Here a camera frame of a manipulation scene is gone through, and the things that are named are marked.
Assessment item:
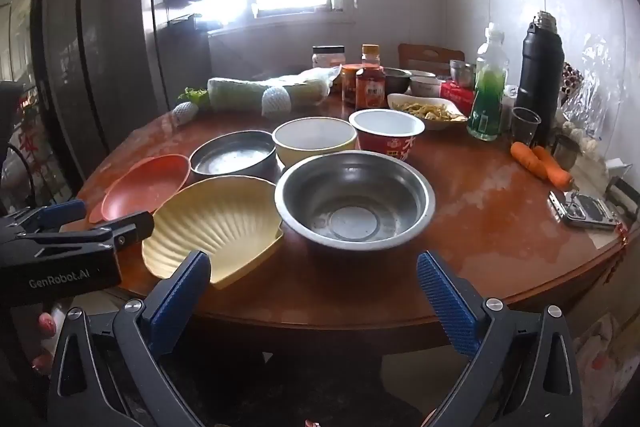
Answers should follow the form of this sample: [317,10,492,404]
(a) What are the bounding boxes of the red paper decoration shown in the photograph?
[15,107,47,168]

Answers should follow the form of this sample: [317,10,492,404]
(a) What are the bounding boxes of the large steel bowl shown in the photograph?
[274,151,436,252]

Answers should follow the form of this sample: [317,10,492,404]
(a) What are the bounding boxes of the orange plastic plate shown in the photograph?
[89,154,192,224]

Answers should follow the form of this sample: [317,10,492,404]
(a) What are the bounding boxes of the shallow steel pan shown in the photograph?
[190,131,277,182]

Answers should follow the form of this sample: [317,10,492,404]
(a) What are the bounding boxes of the leafy green vegetable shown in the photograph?
[177,88,211,110]

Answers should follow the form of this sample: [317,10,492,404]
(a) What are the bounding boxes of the small steel mug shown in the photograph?
[552,136,581,171]

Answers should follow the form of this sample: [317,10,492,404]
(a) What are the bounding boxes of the steel cup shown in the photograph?
[449,60,477,88]

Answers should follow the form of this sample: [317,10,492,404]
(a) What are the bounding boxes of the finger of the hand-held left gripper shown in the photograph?
[0,199,87,238]
[10,210,155,259]

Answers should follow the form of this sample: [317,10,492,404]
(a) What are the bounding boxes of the black thermos bottle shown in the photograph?
[515,11,566,145]

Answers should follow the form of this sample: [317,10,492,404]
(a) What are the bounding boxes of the small foam-netted fruit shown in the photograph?
[172,103,201,126]

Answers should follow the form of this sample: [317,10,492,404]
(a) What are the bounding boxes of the clear plastic cup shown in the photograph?
[511,107,542,145]

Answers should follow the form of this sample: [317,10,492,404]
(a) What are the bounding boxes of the glass sliding door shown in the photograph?
[0,0,51,208]

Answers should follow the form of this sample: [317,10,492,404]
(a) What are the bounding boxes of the dark refrigerator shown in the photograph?
[30,0,211,188]

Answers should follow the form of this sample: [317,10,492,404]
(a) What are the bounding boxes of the red instant noodle bowl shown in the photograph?
[348,109,426,164]

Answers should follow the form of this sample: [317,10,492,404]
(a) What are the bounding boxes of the red box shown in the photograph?
[440,82,476,116]

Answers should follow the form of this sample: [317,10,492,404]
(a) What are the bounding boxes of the green dish soap bottle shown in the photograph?
[467,23,511,142]

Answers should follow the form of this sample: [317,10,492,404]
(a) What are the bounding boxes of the clear plastic bag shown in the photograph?
[560,34,626,138]

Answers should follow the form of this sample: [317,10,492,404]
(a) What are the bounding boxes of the pale printed bag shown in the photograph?
[575,312,640,408]

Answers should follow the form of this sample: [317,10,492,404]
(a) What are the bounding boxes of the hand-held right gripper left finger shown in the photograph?
[47,249,221,427]

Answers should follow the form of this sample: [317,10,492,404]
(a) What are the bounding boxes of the black cable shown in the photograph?
[4,146,33,210]

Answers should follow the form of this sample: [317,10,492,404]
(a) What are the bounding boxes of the yellow shell-shaped plate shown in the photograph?
[141,175,285,284]

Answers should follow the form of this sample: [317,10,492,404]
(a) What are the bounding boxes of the wrapped napa cabbage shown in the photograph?
[207,67,343,112]

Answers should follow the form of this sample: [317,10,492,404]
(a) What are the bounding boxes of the garlic bulbs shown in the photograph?
[562,122,601,158]

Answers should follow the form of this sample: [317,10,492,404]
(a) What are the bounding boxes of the red-lidded chili sauce jar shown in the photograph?
[341,63,363,108]

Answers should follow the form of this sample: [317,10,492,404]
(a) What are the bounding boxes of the yellow bowl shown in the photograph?
[272,117,358,168]

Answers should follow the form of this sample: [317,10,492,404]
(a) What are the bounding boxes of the large foam-netted fruit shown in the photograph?
[261,87,293,116]

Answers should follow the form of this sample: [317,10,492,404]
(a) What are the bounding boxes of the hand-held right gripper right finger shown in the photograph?
[416,250,584,427]

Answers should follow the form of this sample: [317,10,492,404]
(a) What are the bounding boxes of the white ceramic bowl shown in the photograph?
[409,76,443,98]

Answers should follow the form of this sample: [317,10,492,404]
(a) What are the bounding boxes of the person's left hand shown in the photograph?
[30,308,62,377]

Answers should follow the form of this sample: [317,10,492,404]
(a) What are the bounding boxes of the red-labelled sauce bottle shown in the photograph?
[356,66,387,110]

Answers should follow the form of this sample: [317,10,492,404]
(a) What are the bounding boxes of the white dish with food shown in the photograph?
[387,93,468,131]

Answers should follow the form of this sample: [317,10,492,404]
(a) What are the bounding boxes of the carrot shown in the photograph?
[532,146,574,188]
[510,142,549,180]

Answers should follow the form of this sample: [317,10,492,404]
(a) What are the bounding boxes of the small steel bowl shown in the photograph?
[384,68,412,95]

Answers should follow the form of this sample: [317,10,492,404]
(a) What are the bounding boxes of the black-lidded clear jar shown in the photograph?
[312,45,347,70]

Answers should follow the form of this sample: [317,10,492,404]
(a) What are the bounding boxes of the wooden chair with cutout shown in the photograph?
[398,43,466,75]

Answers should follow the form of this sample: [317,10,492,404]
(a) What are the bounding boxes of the digital kitchen scale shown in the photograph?
[547,189,626,230]

